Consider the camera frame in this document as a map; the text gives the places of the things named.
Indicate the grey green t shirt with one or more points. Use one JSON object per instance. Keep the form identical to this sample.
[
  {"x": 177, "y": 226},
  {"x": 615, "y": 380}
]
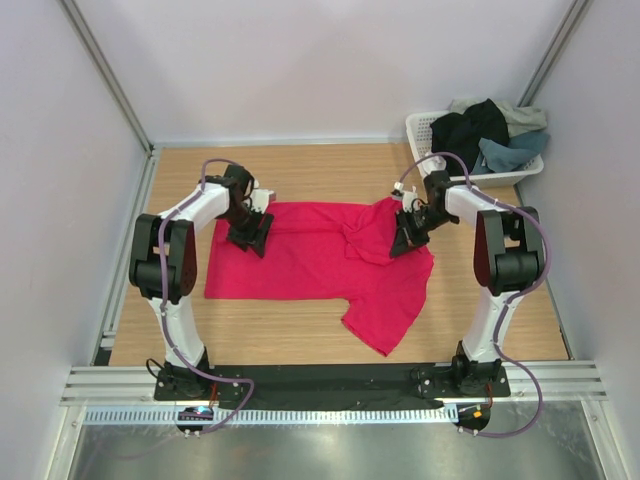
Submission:
[{"x": 519, "y": 120}]

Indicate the blue t shirt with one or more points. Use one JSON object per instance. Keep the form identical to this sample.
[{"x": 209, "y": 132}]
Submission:
[{"x": 495, "y": 158}]

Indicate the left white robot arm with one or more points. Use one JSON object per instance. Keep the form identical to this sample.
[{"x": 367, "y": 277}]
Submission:
[{"x": 163, "y": 267}]

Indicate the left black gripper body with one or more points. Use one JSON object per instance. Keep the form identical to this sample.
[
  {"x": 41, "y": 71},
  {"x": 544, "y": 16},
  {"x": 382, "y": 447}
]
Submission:
[{"x": 244, "y": 221}]

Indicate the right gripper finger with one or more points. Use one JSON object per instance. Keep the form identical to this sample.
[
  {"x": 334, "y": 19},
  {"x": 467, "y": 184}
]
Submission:
[
  {"x": 401, "y": 243},
  {"x": 416, "y": 239}
]

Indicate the white plastic laundry basket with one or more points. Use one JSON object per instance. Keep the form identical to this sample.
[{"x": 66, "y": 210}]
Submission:
[{"x": 419, "y": 135}]

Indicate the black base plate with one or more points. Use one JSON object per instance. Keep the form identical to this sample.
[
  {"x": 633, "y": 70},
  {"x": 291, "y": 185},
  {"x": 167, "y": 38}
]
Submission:
[{"x": 354, "y": 387}]

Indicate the pink red t shirt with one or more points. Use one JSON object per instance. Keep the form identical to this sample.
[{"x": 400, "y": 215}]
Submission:
[{"x": 319, "y": 251}]

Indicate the black t shirt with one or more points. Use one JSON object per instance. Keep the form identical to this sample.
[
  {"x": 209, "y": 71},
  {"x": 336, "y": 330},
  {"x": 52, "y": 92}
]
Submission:
[{"x": 460, "y": 133}]

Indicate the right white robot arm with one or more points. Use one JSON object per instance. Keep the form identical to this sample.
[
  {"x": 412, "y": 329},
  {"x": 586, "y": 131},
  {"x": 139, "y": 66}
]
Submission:
[{"x": 509, "y": 261}]

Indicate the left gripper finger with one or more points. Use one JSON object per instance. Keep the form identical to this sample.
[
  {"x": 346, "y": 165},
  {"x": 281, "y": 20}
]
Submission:
[
  {"x": 245, "y": 240},
  {"x": 260, "y": 231}
]

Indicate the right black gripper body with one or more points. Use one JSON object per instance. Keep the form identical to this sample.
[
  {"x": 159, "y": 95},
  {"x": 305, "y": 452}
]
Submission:
[{"x": 424, "y": 219}]

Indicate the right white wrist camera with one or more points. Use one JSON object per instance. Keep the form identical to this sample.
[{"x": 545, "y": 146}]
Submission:
[{"x": 409, "y": 199}]

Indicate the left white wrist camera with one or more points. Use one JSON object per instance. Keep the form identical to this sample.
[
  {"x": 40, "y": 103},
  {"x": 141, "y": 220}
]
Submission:
[{"x": 260, "y": 199}]

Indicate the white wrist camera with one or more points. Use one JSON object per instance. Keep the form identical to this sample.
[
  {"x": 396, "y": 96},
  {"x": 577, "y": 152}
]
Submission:
[
  {"x": 260, "y": 199},
  {"x": 409, "y": 199}
]

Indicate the white slotted cable duct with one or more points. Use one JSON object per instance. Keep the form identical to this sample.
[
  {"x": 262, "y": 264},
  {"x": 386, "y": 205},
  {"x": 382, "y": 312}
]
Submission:
[{"x": 200, "y": 415}]

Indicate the aluminium rail frame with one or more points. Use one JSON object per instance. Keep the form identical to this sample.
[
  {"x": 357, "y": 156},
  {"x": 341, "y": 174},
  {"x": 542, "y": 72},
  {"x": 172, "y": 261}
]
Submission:
[{"x": 551, "y": 380}]

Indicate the white cloth in basket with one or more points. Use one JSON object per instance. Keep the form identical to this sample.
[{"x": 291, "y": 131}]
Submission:
[{"x": 432, "y": 163}]

